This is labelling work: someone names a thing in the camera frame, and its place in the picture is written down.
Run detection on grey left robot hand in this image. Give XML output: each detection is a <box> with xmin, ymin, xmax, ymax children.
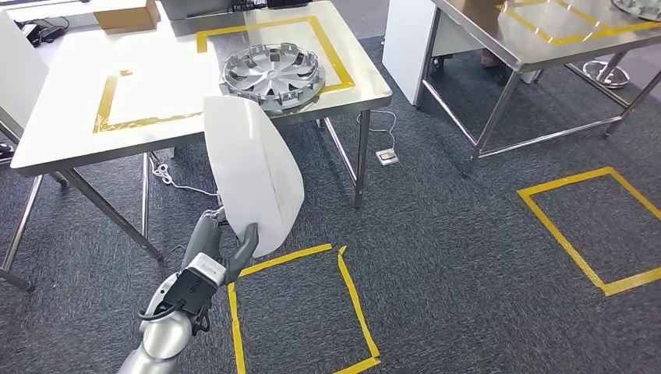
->
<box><xmin>180</xmin><ymin>209</ymin><xmax>260</xmax><ymax>285</ymax></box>

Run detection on white curved plastic part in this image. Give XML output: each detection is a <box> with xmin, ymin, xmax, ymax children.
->
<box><xmin>203</xmin><ymin>95</ymin><xmax>306</xmax><ymax>258</ymax></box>

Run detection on steel workbench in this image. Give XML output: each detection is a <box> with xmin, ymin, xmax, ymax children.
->
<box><xmin>0</xmin><ymin>0</ymin><xmax>394</xmax><ymax>293</ymax></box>
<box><xmin>415</xmin><ymin>0</ymin><xmax>661</xmax><ymax>177</ymax></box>

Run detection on yellow tape rectangle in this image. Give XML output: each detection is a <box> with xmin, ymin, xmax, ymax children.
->
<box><xmin>93</xmin><ymin>69</ymin><xmax>205</xmax><ymax>134</ymax></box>
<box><xmin>495</xmin><ymin>0</ymin><xmax>661</xmax><ymax>47</ymax></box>
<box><xmin>196</xmin><ymin>15</ymin><xmax>356</xmax><ymax>94</ymax></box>

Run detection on closed cardboard box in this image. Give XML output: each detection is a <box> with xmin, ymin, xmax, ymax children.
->
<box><xmin>93</xmin><ymin>0</ymin><xmax>160</xmax><ymax>31</ymax></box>

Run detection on white panel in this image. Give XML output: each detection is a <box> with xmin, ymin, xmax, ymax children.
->
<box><xmin>0</xmin><ymin>10</ymin><xmax>50</xmax><ymax>130</ymax></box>

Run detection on person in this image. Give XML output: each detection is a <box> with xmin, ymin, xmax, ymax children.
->
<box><xmin>480</xmin><ymin>48</ymin><xmax>512</xmax><ymax>86</ymax></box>

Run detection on chrome stanchion base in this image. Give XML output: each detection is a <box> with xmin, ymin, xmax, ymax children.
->
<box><xmin>582</xmin><ymin>51</ymin><xmax>631</xmax><ymax>90</ymax></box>

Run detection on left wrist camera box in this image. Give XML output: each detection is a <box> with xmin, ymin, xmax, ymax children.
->
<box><xmin>160</xmin><ymin>252</ymin><xmax>228</xmax><ymax>317</ymax></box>

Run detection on white cable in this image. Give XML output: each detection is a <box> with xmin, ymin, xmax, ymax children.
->
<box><xmin>150</xmin><ymin>162</ymin><xmax>221</xmax><ymax>198</ymax></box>
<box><xmin>356</xmin><ymin>109</ymin><xmax>398</xmax><ymax>152</ymax></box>

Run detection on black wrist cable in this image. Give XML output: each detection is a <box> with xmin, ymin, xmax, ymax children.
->
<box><xmin>136</xmin><ymin>299</ymin><xmax>187</xmax><ymax>323</ymax></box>

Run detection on black cables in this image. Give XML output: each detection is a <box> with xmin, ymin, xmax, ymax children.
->
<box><xmin>15</xmin><ymin>15</ymin><xmax>69</xmax><ymax>48</ymax></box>

